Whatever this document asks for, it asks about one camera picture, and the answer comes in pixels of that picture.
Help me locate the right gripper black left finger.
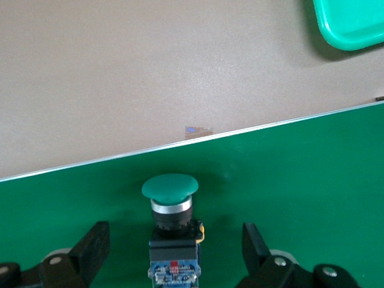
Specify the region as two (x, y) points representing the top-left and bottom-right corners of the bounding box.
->
(70, 221), (110, 287)

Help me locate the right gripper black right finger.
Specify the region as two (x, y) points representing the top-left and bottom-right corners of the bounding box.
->
(242, 222), (271, 278)

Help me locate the brown tape piece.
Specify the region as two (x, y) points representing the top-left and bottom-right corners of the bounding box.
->
(184, 125), (214, 139)

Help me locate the green conveyor belt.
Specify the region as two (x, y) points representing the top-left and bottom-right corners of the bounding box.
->
(0, 95), (384, 288)

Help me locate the green plastic tray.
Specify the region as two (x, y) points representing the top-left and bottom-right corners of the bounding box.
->
(311, 0), (384, 51)

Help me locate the green mushroom push button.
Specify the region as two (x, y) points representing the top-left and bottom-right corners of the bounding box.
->
(141, 173), (206, 287)

